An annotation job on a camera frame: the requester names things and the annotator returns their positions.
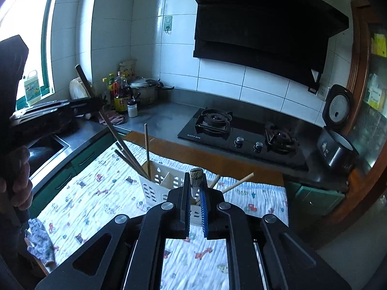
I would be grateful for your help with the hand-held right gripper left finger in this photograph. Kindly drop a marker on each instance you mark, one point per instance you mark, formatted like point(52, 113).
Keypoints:
point(188, 217)

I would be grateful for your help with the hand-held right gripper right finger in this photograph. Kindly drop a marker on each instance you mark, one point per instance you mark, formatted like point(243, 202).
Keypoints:
point(203, 214)

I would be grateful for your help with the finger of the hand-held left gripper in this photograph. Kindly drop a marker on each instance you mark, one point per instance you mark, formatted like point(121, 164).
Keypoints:
point(84, 107)

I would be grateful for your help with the white utensil holder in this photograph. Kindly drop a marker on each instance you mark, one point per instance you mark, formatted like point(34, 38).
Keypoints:
point(157, 184)

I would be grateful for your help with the person's left forearm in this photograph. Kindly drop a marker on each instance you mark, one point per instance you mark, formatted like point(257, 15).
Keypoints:
point(9, 235)

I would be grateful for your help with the person's left hand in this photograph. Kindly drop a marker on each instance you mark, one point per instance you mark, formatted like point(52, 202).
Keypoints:
point(21, 181)

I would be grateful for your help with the round wooden cutting board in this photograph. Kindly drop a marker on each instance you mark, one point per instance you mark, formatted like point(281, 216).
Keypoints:
point(77, 88)

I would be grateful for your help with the white detergent bottle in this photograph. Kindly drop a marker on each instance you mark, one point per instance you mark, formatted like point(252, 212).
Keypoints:
point(32, 88)

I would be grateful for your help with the small bottle with yellow cap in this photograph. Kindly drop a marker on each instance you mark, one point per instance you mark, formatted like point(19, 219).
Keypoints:
point(105, 89)

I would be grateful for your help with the pink rag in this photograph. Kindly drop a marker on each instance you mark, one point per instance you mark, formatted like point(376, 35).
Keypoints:
point(113, 117)

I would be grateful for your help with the green bottle with yellow cap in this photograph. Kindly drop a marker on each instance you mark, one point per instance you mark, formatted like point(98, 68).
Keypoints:
point(112, 81)

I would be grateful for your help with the large dark oil bottle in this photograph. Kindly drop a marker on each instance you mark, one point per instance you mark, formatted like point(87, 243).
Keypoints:
point(122, 95)

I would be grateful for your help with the steel sink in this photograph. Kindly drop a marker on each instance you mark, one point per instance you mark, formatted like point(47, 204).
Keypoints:
point(59, 145)

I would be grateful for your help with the white jar with black lid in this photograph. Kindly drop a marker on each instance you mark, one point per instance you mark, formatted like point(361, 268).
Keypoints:
point(132, 109)

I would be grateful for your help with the green cabinet drawers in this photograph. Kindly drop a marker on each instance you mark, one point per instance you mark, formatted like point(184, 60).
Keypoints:
point(87, 157)

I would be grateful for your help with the printed food bag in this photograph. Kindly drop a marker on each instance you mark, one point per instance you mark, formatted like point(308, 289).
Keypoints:
point(127, 68)

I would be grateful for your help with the window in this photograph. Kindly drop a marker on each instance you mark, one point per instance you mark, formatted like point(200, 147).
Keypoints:
point(27, 15)

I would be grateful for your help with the steel pressure cooker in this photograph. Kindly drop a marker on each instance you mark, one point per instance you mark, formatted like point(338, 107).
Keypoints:
point(145, 92)

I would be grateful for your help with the black gas stove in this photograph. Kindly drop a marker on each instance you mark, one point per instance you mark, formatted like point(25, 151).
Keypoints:
point(242, 139)

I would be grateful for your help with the printed white cloth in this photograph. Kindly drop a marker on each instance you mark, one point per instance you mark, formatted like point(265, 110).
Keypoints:
point(99, 193)

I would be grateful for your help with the green cabinet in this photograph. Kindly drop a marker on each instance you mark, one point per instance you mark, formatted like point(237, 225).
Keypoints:
point(314, 200)

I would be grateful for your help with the grey knit glove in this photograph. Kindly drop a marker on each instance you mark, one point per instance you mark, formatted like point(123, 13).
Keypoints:
point(39, 241)

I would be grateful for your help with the black rice cooker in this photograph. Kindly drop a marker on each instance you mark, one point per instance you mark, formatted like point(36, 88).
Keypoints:
point(337, 127)

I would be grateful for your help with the black range hood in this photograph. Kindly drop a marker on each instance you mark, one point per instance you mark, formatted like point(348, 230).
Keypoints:
point(260, 27)

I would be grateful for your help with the white and green box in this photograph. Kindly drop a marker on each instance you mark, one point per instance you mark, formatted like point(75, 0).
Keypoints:
point(375, 92)

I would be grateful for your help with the wooden glass cabinet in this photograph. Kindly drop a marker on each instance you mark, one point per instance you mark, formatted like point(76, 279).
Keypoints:
point(365, 66)

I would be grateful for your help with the yellow box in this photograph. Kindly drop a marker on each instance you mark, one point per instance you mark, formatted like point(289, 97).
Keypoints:
point(379, 46)

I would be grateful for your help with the wall hook plate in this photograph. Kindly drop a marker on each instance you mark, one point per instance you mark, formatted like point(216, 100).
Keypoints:
point(167, 23)

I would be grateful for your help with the wall socket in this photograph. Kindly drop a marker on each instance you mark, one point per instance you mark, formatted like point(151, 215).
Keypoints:
point(323, 93)

